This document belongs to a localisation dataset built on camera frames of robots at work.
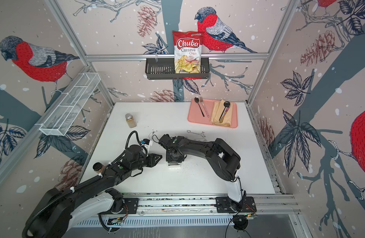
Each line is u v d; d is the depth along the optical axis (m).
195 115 1.15
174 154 0.74
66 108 0.76
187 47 0.83
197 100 1.22
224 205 0.73
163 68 0.95
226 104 1.18
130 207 0.73
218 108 1.15
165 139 0.72
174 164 0.84
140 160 0.70
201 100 1.22
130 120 1.01
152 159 0.79
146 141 0.77
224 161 0.49
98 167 0.77
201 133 1.03
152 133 1.04
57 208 0.40
